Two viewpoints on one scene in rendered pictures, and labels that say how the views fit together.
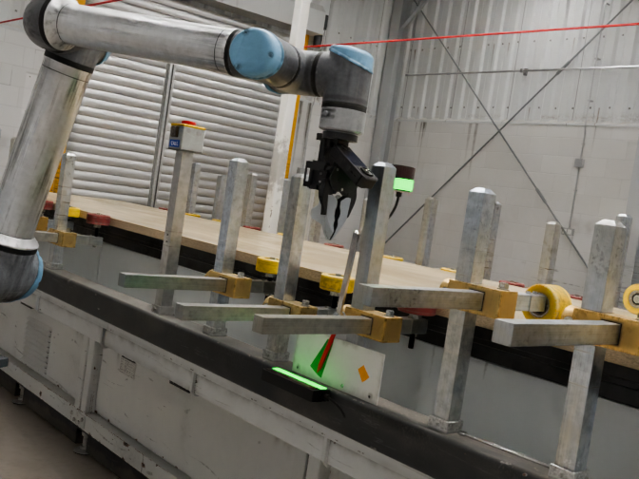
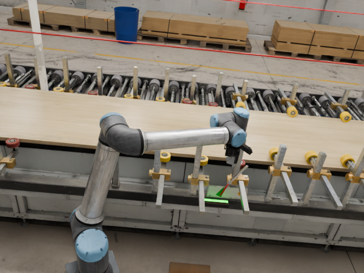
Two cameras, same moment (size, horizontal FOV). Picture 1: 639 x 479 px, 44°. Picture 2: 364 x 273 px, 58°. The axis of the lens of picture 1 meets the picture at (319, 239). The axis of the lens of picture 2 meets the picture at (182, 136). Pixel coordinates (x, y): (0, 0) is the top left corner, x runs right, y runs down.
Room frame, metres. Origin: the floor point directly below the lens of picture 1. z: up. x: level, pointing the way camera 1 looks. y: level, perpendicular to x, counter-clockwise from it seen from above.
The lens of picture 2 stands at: (0.79, 1.40, 2.14)
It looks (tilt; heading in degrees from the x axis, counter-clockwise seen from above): 31 degrees down; 310
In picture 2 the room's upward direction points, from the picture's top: 6 degrees clockwise
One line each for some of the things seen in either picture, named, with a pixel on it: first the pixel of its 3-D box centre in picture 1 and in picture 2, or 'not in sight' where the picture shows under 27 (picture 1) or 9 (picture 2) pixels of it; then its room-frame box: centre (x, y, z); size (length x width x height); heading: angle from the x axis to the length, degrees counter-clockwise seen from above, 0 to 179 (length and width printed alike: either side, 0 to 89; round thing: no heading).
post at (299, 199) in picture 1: (286, 278); (195, 170); (1.78, 0.06, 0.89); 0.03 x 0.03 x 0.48; 42
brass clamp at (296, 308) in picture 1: (288, 312); (197, 180); (1.76, 0.04, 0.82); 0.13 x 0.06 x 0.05; 42
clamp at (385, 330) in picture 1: (369, 322); (237, 179); (1.57, -0.12, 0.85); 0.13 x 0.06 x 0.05; 42
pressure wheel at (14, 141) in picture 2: (97, 229); (13, 147); (2.76, 0.78, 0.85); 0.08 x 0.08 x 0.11
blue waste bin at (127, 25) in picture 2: not in sight; (127, 25); (6.67, -3.29, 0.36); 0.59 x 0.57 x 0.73; 129
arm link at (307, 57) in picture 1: (295, 71); (222, 122); (1.62, 0.10, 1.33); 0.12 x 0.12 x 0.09; 67
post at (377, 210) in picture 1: (367, 279); (236, 169); (1.59, -0.11, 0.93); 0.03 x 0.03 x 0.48; 42
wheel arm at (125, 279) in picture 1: (203, 284); (161, 182); (1.88, 0.26, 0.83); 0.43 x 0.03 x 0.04; 132
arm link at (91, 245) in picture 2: not in sight; (92, 250); (1.76, 0.84, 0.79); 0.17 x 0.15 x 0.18; 157
